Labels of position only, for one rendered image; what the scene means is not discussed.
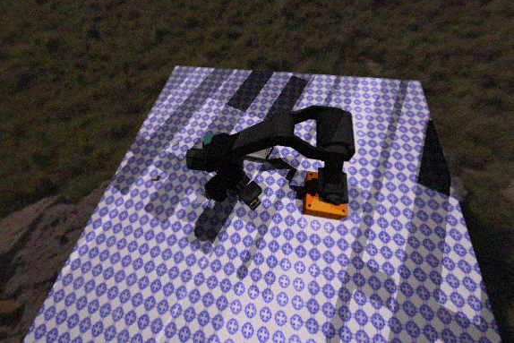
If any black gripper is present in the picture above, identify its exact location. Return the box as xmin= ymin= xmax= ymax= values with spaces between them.
xmin=218 ymin=167 xmax=262 ymax=205

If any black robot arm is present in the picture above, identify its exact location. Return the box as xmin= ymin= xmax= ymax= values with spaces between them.
xmin=185 ymin=105 xmax=356 ymax=206

